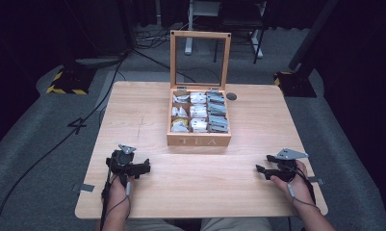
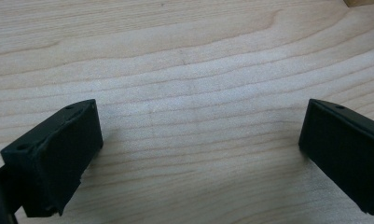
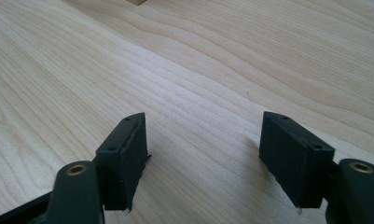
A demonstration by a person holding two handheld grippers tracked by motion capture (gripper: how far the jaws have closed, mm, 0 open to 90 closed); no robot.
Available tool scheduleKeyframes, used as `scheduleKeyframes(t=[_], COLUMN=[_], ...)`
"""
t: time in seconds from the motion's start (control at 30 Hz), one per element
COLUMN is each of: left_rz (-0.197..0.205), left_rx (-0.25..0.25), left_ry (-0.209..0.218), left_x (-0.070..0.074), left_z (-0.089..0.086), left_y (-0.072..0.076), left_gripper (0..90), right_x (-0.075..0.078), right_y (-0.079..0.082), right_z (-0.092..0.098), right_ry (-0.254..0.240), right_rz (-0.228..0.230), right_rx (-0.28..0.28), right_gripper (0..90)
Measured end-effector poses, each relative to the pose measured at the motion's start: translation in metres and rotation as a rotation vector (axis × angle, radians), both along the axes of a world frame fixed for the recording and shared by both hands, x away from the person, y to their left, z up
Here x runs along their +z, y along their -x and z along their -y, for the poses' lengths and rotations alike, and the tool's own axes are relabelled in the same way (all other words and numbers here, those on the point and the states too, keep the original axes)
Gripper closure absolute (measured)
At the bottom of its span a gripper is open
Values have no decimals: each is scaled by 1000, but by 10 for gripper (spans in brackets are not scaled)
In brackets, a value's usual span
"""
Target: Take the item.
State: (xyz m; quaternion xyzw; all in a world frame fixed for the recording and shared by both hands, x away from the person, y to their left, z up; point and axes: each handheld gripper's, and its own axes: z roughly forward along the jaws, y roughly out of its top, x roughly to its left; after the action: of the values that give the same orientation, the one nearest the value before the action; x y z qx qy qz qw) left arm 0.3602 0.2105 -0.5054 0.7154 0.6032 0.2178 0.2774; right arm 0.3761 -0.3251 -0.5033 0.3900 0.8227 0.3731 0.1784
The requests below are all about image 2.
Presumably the light wooden block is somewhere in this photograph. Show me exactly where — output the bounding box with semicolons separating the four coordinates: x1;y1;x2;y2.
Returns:
343;0;374;8

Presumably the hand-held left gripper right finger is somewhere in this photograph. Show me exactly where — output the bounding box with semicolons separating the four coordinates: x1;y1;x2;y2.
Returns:
298;98;374;217

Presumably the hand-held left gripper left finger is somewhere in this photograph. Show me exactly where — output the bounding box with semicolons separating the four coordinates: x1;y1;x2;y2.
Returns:
0;98;104;218

